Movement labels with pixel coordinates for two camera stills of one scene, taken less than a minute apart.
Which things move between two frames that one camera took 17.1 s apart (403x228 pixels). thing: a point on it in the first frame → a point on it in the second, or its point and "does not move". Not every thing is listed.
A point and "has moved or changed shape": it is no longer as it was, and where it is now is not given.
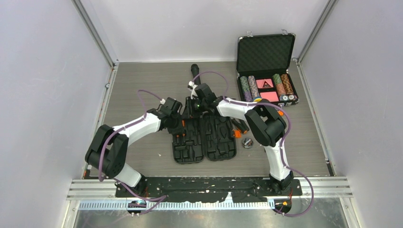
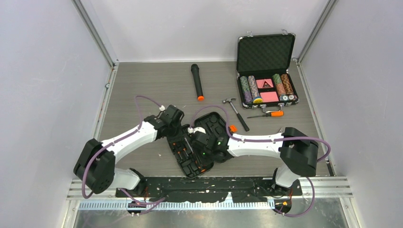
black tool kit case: (210, 136) has moved or changed shape
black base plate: (195, 189) does not move
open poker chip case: (263, 64) does not move
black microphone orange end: (195, 70) does not move
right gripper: (196, 99) → (204, 162)
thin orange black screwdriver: (184, 132) has moved or changed shape
